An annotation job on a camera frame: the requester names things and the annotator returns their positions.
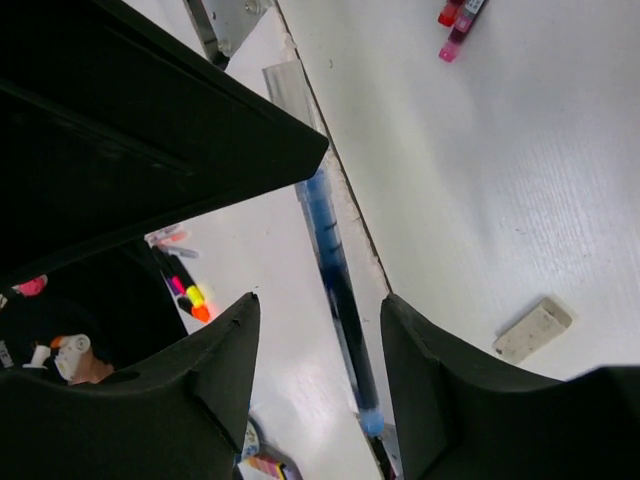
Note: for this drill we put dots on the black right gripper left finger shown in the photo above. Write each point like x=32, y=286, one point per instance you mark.
x=178, y=414

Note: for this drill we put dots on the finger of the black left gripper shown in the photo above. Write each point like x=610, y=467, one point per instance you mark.
x=111, y=128

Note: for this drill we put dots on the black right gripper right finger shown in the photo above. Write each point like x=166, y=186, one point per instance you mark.
x=461, y=413

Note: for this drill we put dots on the grey speckled eraser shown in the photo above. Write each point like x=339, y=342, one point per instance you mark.
x=535, y=329

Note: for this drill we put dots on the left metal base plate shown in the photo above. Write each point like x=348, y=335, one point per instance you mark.
x=223, y=25

